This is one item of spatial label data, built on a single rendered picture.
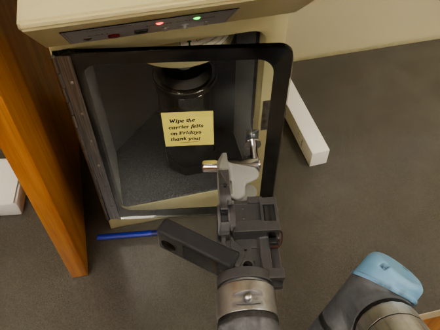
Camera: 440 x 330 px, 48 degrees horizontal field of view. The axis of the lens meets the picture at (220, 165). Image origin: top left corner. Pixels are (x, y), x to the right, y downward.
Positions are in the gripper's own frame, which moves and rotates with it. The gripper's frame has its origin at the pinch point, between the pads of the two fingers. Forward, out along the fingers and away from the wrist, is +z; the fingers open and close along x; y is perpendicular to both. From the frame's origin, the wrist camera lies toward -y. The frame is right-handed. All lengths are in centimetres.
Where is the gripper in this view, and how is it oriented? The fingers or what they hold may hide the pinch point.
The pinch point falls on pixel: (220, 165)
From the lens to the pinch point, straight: 74.9
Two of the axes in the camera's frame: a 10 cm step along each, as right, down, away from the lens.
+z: -0.5, -7.9, 6.1
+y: 10.0, -0.4, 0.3
